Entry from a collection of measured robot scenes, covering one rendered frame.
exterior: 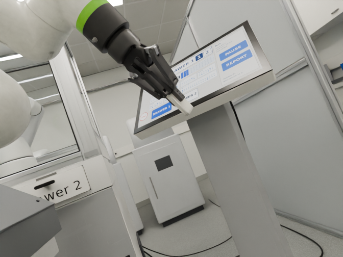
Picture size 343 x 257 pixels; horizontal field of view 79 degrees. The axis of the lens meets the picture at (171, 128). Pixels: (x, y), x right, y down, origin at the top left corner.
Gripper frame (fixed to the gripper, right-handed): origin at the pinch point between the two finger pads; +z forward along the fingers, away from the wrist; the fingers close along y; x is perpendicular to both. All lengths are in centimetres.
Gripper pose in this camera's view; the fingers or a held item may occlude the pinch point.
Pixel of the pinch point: (180, 102)
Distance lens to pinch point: 51.7
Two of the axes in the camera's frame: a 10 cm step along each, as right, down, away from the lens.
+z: 7.1, 6.7, 2.0
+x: -4.4, 6.5, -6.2
